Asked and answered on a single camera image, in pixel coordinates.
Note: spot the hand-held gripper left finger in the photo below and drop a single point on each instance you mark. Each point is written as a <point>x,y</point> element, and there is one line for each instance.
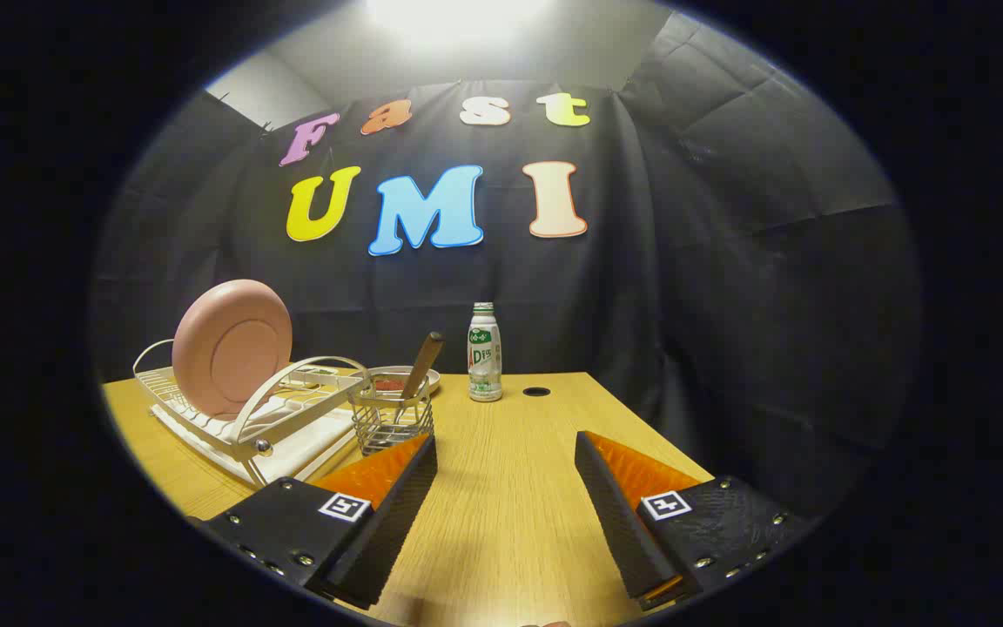
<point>397,522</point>

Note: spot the white drip tray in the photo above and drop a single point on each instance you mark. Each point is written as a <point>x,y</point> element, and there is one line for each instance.
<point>310,446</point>

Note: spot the pink plate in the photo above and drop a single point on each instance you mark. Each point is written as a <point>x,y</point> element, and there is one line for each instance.
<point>232,348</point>

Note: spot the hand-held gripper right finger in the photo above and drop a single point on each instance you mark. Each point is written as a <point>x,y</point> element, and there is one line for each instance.
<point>619,522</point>

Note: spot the black backdrop cloth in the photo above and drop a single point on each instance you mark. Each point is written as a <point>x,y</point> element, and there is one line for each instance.
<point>641,305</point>

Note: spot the beige plate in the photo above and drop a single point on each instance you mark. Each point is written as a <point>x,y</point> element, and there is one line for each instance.
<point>371,372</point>

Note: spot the white drink bottle green cap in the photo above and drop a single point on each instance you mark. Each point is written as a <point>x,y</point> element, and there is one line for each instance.
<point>484,357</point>

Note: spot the red meat piece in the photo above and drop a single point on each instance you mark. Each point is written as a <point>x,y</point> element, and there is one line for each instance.
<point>388,384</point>

